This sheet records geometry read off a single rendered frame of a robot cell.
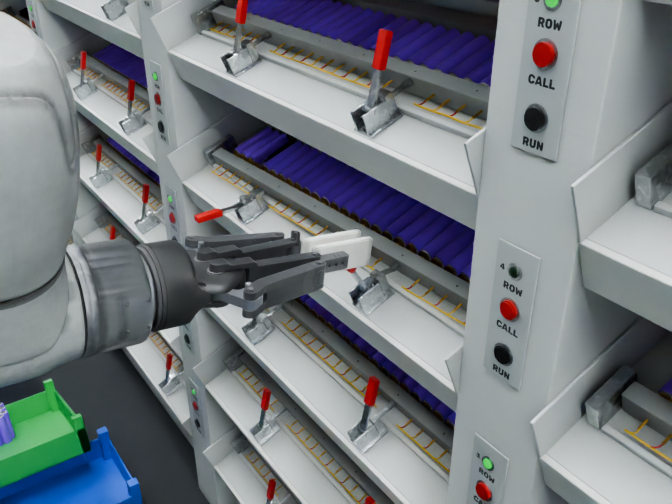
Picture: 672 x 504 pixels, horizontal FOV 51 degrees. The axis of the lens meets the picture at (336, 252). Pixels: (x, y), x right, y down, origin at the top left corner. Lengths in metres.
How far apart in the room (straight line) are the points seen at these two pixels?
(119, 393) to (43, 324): 1.35
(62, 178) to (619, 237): 0.36
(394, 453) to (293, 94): 0.43
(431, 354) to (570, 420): 0.15
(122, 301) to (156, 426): 1.21
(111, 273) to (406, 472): 0.44
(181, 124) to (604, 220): 0.71
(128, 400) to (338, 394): 0.98
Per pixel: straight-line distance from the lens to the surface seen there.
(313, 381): 0.97
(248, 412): 1.23
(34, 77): 0.41
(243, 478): 1.40
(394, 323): 0.74
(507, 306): 0.57
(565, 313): 0.54
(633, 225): 0.52
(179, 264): 0.59
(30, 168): 0.42
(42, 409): 1.87
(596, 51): 0.47
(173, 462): 1.67
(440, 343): 0.71
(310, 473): 1.12
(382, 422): 0.89
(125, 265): 0.57
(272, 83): 0.83
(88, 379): 1.95
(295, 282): 0.63
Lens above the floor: 1.15
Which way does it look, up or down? 28 degrees down
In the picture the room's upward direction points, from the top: straight up
